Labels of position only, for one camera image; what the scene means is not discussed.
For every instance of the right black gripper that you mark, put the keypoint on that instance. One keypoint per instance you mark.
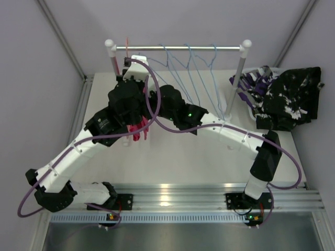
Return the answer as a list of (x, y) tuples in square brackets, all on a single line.
[(153, 95)]

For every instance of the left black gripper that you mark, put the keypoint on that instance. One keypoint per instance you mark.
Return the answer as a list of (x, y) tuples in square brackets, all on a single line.
[(141, 84)]

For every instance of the pink hanger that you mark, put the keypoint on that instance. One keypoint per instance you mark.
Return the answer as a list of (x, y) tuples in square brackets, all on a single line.
[(127, 49)]

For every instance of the purple camouflage trousers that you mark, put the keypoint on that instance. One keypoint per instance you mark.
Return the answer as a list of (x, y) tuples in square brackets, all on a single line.
[(257, 87)]

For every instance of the black camouflage trousers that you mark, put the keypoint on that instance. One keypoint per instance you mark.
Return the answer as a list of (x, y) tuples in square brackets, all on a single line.
[(291, 100)]

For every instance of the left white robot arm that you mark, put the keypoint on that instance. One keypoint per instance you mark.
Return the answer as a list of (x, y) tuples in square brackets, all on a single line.
[(52, 186)]

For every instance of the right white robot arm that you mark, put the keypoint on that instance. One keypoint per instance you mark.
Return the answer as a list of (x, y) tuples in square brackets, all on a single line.
[(263, 149)]

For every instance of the white plastic basket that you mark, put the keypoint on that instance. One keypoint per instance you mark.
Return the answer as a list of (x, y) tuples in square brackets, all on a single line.
[(251, 112)]

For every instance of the white clothes rack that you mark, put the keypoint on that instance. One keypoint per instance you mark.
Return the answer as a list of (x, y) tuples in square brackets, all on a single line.
[(113, 129)]

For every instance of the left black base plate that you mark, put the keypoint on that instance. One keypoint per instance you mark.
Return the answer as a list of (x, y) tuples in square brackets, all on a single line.
[(123, 201)]

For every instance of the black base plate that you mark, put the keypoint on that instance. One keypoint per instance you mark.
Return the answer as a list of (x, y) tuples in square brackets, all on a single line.
[(123, 201), (240, 201)]

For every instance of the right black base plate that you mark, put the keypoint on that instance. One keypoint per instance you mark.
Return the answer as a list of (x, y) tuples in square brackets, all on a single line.
[(240, 201)]

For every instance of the aluminium rail frame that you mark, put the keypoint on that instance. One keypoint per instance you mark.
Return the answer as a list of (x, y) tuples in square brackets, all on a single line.
[(181, 171)]

